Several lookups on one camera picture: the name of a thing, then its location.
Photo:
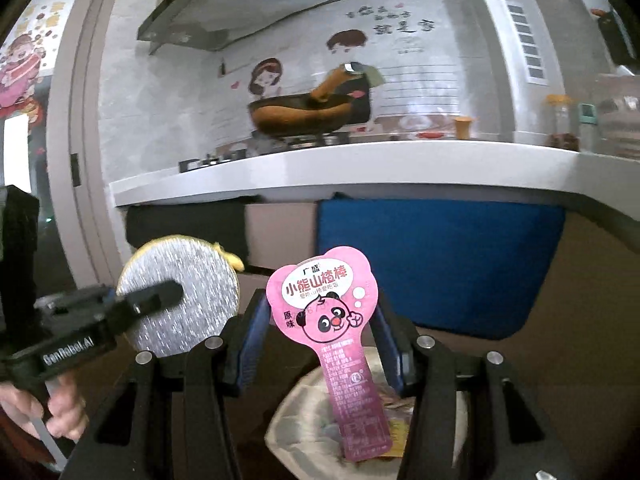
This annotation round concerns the glass range hood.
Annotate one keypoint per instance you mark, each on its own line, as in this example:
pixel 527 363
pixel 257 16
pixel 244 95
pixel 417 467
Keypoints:
pixel 250 5

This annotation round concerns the person's left forearm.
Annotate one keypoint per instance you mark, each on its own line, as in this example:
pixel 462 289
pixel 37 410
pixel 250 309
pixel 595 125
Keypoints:
pixel 15 455

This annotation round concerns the black cloth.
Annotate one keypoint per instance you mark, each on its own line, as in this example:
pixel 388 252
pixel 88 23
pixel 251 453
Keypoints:
pixel 190 225

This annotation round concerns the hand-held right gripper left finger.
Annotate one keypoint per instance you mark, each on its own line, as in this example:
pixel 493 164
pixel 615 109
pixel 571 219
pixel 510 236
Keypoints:
pixel 252 340

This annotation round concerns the black door latch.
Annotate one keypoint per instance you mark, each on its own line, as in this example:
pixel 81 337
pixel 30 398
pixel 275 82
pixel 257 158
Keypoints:
pixel 75 170

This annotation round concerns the white trash bin with liner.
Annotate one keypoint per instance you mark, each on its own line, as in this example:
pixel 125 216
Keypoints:
pixel 300 410

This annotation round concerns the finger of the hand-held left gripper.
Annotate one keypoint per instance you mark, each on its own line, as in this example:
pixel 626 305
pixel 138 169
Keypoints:
pixel 150 300

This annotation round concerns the black knife block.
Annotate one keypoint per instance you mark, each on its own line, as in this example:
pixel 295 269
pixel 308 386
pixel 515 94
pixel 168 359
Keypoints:
pixel 617 40

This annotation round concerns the person's left hand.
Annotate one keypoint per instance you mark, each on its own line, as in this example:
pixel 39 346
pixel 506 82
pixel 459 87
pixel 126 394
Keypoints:
pixel 70 410

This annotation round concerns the small red dish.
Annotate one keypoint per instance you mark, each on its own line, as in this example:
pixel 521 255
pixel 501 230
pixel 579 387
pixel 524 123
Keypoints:
pixel 431 134

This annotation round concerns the silver yellow-edged snack packet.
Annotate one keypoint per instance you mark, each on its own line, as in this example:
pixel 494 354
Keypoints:
pixel 200 300

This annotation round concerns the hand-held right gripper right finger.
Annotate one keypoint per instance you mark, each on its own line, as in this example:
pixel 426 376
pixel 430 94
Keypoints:
pixel 395 355

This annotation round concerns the orange cup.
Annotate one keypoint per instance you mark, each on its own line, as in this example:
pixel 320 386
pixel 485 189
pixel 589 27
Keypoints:
pixel 463 127

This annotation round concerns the jar with yellow lid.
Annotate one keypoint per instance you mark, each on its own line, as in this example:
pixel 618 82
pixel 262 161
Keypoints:
pixel 560 125

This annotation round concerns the red cartoon door decals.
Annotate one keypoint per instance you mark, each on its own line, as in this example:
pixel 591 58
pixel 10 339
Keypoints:
pixel 20 70

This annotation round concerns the white kitchen counter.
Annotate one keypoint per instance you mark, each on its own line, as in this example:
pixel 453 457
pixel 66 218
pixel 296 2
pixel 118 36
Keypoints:
pixel 350 165

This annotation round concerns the dark brown tablecloth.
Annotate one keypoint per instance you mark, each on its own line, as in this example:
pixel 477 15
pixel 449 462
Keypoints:
pixel 280 360

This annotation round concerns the gas stove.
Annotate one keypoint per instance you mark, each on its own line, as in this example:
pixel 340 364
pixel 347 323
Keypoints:
pixel 215 160

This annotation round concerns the white vent grille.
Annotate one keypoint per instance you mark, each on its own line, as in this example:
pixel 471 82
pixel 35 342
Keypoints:
pixel 525 42

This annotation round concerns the blue towel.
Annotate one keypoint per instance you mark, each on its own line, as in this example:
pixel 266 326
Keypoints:
pixel 450 260

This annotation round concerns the pink panda snack wrapper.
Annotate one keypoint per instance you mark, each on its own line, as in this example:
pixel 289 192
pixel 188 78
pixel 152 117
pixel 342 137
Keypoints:
pixel 325 280

